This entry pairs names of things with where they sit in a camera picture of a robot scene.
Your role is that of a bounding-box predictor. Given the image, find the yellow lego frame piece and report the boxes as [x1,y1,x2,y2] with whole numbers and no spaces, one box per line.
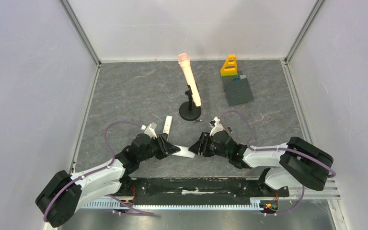
[220,55,238,73]

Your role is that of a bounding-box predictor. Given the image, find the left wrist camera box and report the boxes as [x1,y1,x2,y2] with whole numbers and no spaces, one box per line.
[141,122,157,138]

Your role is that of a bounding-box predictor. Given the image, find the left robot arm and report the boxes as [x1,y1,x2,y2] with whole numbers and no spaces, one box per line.
[35,133,193,228]

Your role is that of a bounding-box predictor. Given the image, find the lime green lego brick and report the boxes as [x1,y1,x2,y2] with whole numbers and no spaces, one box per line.
[220,71,238,77]

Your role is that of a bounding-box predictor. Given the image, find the white remote control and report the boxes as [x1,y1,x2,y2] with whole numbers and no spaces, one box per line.
[172,146,196,158]

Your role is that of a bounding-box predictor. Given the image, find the grey lego baseplate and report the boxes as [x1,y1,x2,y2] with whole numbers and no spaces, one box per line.
[221,71,254,106]

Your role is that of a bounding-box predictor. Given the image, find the white cable duct strip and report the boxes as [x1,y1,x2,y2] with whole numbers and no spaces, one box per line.
[82,198,264,211]

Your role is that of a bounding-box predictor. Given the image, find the white boxed remote with display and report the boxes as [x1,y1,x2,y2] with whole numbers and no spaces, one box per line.
[162,115,173,140]

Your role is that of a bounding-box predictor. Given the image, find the black microphone stand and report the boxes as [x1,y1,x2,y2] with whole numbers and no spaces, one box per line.
[179,85,202,121]

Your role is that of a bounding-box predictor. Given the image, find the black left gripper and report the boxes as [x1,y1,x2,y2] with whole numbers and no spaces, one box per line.
[138,133,180,162]

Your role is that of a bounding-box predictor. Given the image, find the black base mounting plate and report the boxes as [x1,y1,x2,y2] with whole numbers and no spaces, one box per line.
[115,177,289,206]

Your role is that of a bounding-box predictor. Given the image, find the pink microphone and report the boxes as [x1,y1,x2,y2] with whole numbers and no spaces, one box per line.
[178,53,201,107]

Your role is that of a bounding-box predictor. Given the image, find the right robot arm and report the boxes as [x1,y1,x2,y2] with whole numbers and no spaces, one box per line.
[189,131,335,196]

